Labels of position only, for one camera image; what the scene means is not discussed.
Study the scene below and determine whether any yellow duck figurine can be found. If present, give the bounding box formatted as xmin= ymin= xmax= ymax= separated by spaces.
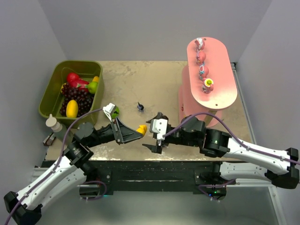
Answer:
xmin=136 ymin=125 xmax=147 ymax=136

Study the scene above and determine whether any pink figurine with yellow hat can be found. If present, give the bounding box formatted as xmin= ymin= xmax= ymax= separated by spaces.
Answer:
xmin=202 ymin=78 xmax=214 ymax=94

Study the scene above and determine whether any pink figurine with blue glasses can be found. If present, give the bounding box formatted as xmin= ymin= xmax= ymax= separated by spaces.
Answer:
xmin=199 ymin=64 xmax=209 ymax=81

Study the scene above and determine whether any pink pig figurine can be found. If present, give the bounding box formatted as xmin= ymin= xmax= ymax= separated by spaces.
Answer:
xmin=196 ymin=51 xmax=206 ymax=66

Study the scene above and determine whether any red white figurine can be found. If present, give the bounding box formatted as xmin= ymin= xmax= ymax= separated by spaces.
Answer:
xmin=194 ymin=37 xmax=205 ymax=52

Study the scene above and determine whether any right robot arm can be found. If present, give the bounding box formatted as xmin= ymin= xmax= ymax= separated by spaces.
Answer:
xmin=146 ymin=112 xmax=300 ymax=189

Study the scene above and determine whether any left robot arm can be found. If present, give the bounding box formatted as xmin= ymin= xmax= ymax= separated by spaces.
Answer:
xmin=4 ymin=118 xmax=147 ymax=225

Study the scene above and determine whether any pink tiered shelf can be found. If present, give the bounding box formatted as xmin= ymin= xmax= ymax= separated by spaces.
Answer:
xmin=178 ymin=37 xmax=238 ymax=127

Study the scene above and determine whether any green watermelon ball toy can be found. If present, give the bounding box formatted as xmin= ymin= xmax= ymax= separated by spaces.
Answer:
xmin=111 ymin=107 xmax=120 ymax=119

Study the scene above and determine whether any purple black-eared figurine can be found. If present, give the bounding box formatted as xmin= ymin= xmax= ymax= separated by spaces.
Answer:
xmin=137 ymin=102 xmax=144 ymax=112

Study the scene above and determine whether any dark grape bunch toy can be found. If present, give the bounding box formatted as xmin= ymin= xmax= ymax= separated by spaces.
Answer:
xmin=59 ymin=83 xmax=94 ymax=117

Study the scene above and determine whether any grey green bottle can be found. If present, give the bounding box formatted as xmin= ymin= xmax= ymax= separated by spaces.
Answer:
xmin=54 ymin=124 xmax=72 ymax=144

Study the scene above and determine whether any green apple toy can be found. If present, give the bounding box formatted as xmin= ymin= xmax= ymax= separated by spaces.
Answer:
xmin=87 ymin=82 xmax=98 ymax=95

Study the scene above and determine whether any beige suction hook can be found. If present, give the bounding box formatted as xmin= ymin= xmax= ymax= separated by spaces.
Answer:
xmin=45 ymin=114 xmax=62 ymax=133

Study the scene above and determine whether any yellow pepper toy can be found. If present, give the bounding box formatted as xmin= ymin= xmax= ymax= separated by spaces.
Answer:
xmin=92 ymin=76 xmax=99 ymax=83

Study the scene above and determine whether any red dragon fruit toy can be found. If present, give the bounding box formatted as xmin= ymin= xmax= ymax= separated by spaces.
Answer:
xmin=67 ymin=73 xmax=89 ymax=90

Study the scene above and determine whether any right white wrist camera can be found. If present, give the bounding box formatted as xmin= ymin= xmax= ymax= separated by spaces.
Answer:
xmin=150 ymin=119 xmax=168 ymax=141

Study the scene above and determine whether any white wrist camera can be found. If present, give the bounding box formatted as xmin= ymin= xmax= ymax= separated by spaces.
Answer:
xmin=150 ymin=119 xmax=168 ymax=141
xmin=102 ymin=103 xmax=116 ymax=122

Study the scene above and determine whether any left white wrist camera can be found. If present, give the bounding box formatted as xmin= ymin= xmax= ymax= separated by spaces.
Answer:
xmin=102 ymin=103 xmax=116 ymax=122

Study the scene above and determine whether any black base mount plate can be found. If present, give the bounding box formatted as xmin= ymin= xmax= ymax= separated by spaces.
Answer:
xmin=80 ymin=161 xmax=229 ymax=200

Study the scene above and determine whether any aluminium frame rail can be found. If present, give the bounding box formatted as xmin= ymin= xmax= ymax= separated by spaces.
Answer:
xmin=30 ymin=168 xmax=272 ymax=187

